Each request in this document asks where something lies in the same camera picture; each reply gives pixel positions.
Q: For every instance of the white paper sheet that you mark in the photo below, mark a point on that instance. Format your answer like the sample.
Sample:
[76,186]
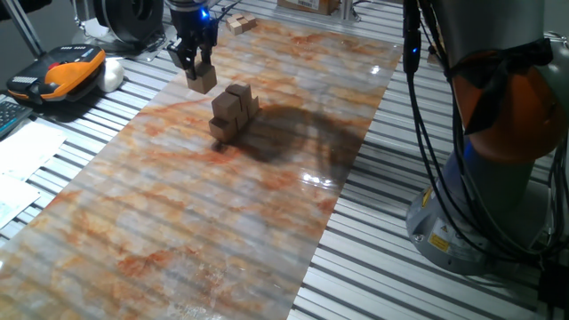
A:
[13,197]
[29,149]

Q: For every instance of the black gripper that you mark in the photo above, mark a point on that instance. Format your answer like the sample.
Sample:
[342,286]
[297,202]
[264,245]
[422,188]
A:
[193,26]

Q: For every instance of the white computer mouse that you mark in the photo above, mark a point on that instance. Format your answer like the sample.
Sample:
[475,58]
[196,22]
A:
[111,75]

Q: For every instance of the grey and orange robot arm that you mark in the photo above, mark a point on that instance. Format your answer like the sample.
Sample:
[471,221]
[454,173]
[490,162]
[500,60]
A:
[489,26]

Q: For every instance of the forearm in black sleeve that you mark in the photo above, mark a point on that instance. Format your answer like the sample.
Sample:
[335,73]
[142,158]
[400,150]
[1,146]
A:
[22,5]

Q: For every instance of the brown cardboard box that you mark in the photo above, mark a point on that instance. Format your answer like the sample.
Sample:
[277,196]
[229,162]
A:
[311,5]

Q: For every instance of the aluminium extrusion profile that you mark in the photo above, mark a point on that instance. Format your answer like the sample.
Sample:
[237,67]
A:
[349,9]
[24,26]

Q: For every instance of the black computer keyboard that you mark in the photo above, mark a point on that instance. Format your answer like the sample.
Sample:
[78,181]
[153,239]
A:
[11,117]

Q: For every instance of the orange marble pattern mat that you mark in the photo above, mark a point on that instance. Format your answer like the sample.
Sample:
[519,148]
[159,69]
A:
[200,231]

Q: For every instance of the orange and black teach pendant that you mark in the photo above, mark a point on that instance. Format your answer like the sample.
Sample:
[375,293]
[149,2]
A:
[62,73]

